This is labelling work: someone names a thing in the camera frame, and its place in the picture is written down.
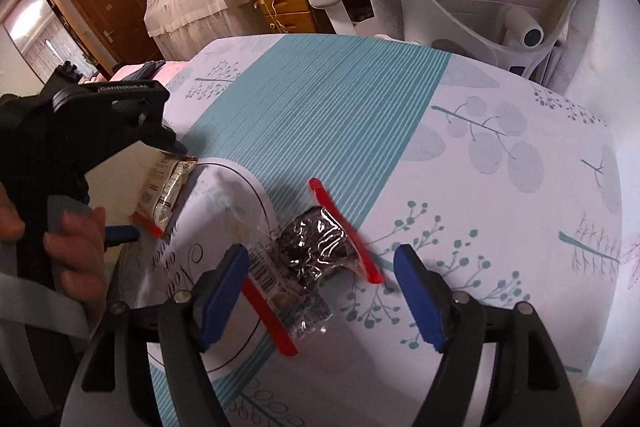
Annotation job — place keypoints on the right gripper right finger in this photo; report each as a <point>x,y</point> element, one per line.
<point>528,386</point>

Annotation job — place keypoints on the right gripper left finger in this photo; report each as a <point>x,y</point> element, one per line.
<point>113,384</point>

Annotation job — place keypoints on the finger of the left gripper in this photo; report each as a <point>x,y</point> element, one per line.
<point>118,235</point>
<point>125,122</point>

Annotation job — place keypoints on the dark brownie clear packet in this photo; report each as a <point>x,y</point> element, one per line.
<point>286,269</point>

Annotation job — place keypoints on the person's left hand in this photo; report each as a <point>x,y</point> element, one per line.
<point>79,247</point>

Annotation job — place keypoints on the white plastic tray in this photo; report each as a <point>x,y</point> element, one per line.
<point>117,183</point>

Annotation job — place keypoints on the white red barcode packet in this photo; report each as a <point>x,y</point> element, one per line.
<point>160,192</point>

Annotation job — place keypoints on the pink blanket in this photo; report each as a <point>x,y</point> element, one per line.
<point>152,70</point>

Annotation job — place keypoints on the brown wooden door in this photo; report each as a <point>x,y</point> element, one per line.
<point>119,26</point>

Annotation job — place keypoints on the floral teal tablecloth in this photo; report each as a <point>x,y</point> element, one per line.
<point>509,191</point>

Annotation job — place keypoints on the floral white bedsheet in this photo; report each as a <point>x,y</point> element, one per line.
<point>600,71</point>

